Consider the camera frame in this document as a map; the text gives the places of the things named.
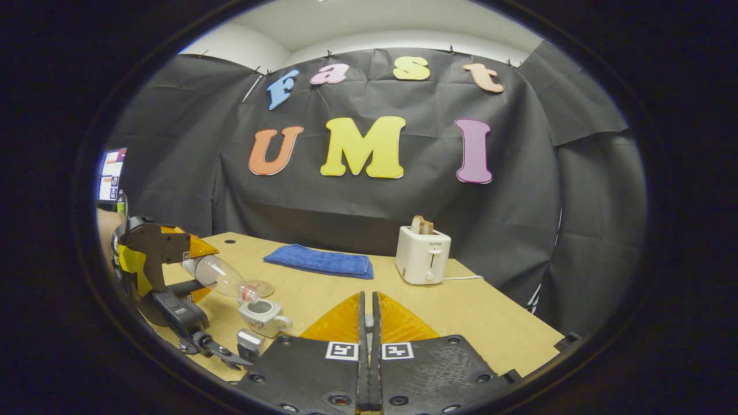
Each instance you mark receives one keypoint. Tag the computer monitor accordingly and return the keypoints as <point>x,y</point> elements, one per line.
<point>110,173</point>

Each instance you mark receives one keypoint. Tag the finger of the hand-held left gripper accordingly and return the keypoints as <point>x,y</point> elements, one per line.
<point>184,287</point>
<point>196,246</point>

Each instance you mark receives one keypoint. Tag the white ceramic teacup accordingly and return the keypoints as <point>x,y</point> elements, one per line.
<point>268,323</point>

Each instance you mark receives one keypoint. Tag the green drink bottle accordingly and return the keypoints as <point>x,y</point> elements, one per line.
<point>122,203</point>

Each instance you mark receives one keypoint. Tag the toast slice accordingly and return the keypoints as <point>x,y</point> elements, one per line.
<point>422,225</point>

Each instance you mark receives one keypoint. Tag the white toaster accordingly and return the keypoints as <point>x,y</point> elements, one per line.
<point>421,259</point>

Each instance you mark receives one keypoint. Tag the clear plastic water bottle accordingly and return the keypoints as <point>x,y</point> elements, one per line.
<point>222,278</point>

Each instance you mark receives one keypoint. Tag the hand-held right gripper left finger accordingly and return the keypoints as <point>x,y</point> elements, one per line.
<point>311,374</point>

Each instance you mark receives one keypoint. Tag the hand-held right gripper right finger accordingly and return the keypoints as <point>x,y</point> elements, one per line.
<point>426,374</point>

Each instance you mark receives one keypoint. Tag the blue folded towel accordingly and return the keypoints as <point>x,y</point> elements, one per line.
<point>320,260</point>

